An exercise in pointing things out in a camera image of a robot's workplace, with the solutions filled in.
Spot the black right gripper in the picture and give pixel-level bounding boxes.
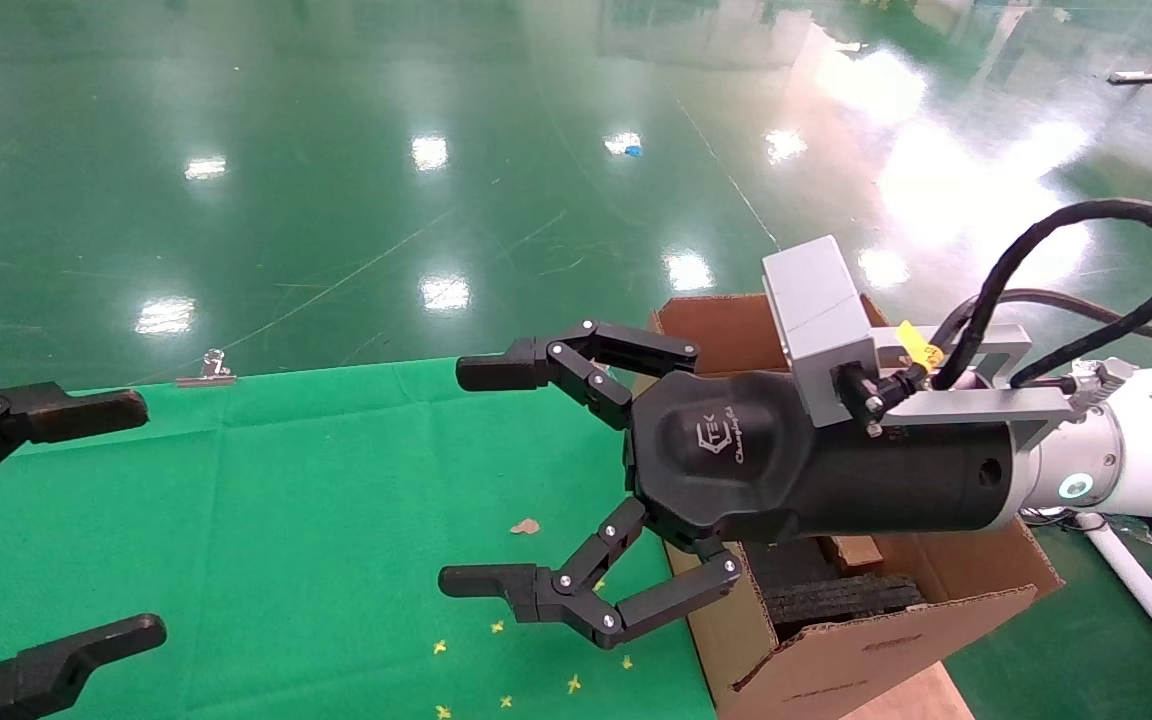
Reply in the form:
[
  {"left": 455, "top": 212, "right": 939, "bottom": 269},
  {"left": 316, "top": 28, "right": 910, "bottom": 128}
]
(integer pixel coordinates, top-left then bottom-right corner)
[{"left": 438, "top": 320, "right": 1024, "bottom": 651}]

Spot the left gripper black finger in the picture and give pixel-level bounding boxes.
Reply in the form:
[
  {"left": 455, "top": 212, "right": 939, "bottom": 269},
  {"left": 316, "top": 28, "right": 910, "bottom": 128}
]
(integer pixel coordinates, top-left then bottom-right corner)
[
  {"left": 0, "top": 377, "right": 150, "bottom": 513},
  {"left": 0, "top": 614, "right": 168, "bottom": 720}
]

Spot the small long cardboard box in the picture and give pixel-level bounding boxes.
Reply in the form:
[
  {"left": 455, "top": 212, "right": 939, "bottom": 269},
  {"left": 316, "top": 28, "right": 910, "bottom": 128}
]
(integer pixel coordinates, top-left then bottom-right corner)
[{"left": 821, "top": 535, "right": 885, "bottom": 578}]

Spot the large open cardboard carton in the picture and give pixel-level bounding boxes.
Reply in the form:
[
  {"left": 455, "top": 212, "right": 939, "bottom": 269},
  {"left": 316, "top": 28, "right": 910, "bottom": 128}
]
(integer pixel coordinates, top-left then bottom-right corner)
[{"left": 626, "top": 292, "right": 1065, "bottom": 720}]

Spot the silver binder clip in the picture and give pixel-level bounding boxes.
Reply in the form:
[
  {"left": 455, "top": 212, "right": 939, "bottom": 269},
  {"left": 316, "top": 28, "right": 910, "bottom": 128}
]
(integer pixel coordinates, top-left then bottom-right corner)
[{"left": 176, "top": 349, "right": 237, "bottom": 388}]

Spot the green table cloth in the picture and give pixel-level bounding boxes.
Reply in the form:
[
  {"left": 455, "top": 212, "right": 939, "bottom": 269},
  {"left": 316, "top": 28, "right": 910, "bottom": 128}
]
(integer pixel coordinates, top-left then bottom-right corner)
[{"left": 0, "top": 357, "right": 717, "bottom": 720}]

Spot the black ribbed foam block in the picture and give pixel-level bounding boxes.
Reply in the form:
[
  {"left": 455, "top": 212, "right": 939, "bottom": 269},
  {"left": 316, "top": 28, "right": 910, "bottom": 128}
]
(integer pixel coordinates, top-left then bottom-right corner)
[{"left": 762, "top": 573, "right": 927, "bottom": 641}]

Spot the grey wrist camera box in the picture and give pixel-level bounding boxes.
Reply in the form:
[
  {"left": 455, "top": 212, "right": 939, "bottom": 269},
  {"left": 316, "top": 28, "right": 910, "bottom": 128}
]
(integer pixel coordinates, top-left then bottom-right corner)
[{"left": 762, "top": 236, "right": 882, "bottom": 429}]

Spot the yellow cable tag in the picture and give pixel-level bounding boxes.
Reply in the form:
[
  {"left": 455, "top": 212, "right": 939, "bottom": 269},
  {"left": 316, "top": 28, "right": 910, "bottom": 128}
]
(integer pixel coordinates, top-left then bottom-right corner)
[{"left": 898, "top": 320, "right": 945, "bottom": 369}]

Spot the grey metal camera bracket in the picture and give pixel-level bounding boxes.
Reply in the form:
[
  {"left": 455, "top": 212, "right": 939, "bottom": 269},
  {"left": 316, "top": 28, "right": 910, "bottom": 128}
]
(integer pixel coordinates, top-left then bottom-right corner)
[{"left": 871, "top": 324, "right": 1077, "bottom": 451}]

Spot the thin dark cable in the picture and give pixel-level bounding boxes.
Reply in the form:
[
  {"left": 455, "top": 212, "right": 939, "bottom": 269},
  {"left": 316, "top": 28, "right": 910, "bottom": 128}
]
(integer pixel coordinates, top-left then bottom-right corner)
[{"left": 936, "top": 290, "right": 1152, "bottom": 353}]

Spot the silver cable connector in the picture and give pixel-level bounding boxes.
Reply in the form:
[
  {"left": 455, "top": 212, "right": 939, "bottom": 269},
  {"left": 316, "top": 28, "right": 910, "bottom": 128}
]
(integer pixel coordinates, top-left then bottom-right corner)
[{"left": 1071, "top": 357, "right": 1137, "bottom": 406}]

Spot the white pipe frame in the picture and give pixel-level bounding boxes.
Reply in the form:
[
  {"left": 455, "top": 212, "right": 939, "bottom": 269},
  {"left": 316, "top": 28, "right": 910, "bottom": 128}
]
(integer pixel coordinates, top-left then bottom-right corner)
[{"left": 1076, "top": 512, "right": 1152, "bottom": 696}]

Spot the thick black braided cable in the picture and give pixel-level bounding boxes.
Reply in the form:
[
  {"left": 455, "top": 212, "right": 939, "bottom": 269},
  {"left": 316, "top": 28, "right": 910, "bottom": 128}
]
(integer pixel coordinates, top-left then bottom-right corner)
[{"left": 841, "top": 199, "right": 1152, "bottom": 401}]

